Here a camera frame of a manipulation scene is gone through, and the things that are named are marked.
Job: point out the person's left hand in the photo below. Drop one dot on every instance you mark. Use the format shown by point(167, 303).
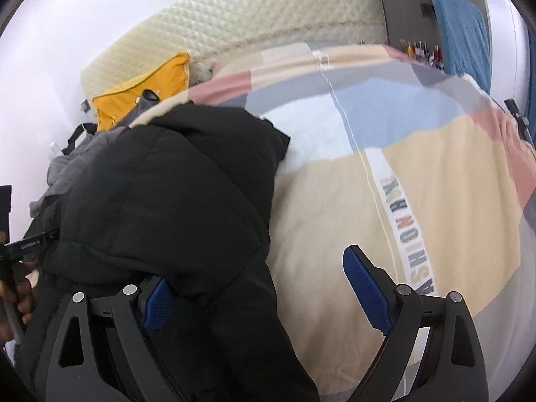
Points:
point(23, 291)

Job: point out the row of small bottles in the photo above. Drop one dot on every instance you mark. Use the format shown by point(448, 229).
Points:
point(418, 52)

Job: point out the cream quilted headboard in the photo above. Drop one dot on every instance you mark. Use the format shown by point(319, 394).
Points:
point(251, 12)

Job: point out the blue towel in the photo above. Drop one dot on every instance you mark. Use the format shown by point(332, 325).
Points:
point(465, 33)

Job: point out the wall socket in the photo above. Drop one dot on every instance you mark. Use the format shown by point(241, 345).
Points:
point(86, 106)

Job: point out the dark grey hair dryer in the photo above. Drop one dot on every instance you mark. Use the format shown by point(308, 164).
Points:
point(144, 100)

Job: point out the grey fleece garment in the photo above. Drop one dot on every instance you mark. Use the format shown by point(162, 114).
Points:
point(71, 163)

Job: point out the black padded jacket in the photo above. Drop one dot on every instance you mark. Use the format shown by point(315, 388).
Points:
point(167, 201)

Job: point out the black wall switch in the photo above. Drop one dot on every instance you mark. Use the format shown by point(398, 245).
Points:
point(427, 9)

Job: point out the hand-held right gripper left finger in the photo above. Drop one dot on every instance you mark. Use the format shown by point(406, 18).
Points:
point(157, 305)

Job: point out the small white bottle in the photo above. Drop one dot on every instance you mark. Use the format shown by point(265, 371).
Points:
point(52, 147)

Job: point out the yellow pillow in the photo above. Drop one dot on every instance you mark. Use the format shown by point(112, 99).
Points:
point(138, 88)

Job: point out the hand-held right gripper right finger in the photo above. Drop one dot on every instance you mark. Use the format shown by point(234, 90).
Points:
point(366, 289)

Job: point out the pastel patchwork duvet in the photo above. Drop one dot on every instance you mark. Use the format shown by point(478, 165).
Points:
point(418, 167)

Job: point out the white patterned pillow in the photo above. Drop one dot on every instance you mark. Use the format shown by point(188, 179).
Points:
point(203, 71)

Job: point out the black stand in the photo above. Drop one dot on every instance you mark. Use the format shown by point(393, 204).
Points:
point(516, 113)

